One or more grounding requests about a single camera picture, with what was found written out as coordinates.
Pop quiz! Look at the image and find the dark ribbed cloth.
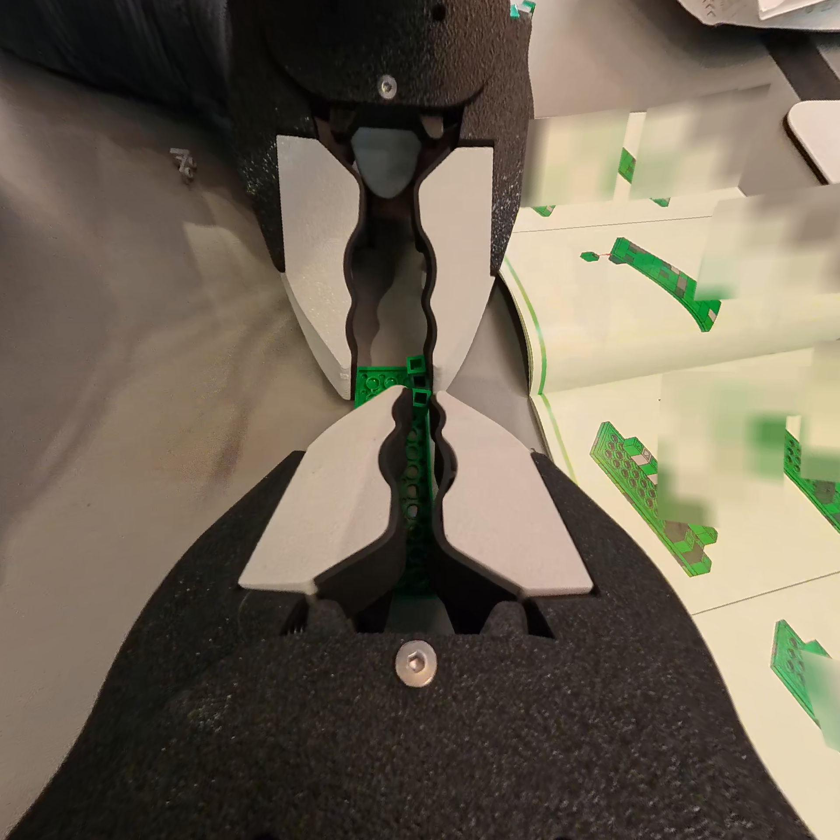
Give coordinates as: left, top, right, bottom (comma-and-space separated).
0, 0, 232, 122

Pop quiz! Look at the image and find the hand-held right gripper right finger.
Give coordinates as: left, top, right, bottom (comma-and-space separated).
428, 390, 595, 618

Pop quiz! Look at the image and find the building instruction booklet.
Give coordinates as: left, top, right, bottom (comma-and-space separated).
499, 112, 840, 840

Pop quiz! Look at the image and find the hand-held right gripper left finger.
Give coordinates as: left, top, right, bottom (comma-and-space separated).
238, 386, 409, 618

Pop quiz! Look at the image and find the white rounded tray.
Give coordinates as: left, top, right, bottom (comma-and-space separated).
785, 100, 840, 186

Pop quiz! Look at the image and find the white printed paper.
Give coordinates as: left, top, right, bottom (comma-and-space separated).
682, 0, 840, 30

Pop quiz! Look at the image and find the green building brick plate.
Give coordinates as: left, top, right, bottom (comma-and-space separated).
353, 354, 439, 599

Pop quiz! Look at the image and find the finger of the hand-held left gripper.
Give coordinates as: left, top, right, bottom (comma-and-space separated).
276, 133, 367, 403
412, 144, 503, 389

